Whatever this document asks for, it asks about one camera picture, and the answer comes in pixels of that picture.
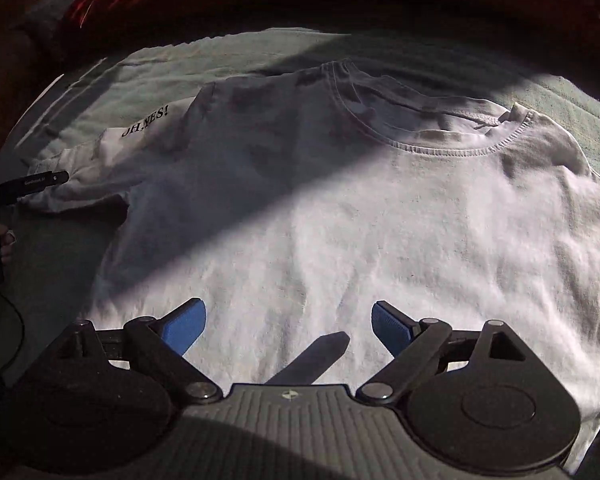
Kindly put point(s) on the green plaid bed sheet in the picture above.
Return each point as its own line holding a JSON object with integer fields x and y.
{"x": 59, "y": 253}

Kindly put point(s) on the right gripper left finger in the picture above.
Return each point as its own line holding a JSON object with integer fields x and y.
{"x": 156, "y": 347}

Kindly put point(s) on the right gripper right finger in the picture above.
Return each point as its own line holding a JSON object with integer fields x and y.
{"x": 420, "y": 350}

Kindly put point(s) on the white t-shirt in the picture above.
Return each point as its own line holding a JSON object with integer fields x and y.
{"x": 290, "y": 203}

